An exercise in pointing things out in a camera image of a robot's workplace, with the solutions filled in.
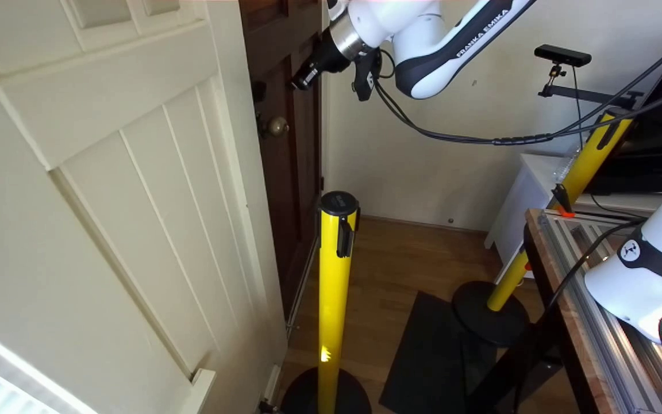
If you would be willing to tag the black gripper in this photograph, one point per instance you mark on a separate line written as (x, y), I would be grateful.
(332, 54)

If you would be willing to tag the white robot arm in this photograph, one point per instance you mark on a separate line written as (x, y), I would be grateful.
(426, 54)

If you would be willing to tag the dark brown wooden door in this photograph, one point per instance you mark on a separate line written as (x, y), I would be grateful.
(278, 37)

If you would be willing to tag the white panelled door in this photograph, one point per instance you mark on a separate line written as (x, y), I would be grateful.
(136, 266)

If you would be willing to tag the white cabinet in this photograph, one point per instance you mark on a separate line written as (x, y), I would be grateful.
(532, 190)

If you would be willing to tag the black floor mat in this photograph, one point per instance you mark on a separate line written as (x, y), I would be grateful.
(437, 365)

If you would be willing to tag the wooden table with rails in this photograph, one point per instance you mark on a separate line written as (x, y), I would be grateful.
(619, 372)

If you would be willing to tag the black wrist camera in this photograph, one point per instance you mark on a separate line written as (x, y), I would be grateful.
(365, 67)

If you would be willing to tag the black camera on mount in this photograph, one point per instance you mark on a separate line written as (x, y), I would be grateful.
(560, 56)

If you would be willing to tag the yellow stanchion post near door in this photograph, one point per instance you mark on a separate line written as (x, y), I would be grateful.
(329, 388)

